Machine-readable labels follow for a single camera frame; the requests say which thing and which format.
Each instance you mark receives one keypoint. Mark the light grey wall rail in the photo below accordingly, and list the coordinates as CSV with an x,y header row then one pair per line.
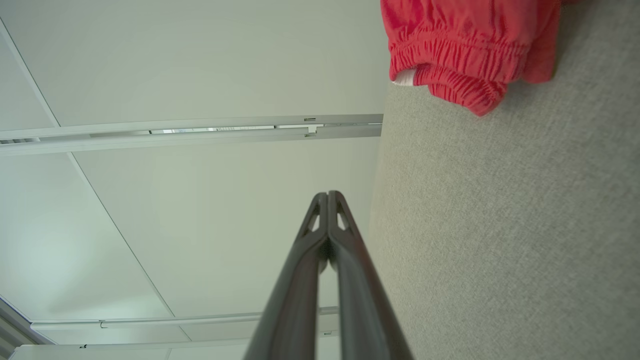
x,y
200,136

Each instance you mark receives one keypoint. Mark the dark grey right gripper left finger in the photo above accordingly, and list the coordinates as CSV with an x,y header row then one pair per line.
x,y
290,310

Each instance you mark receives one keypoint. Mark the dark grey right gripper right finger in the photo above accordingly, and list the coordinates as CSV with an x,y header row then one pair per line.
x,y
365,310

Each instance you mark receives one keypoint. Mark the grey fabric sofa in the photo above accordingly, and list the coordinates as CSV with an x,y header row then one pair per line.
x,y
500,225

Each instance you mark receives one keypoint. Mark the red shorts with white trim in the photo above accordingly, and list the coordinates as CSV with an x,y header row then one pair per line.
x,y
465,30

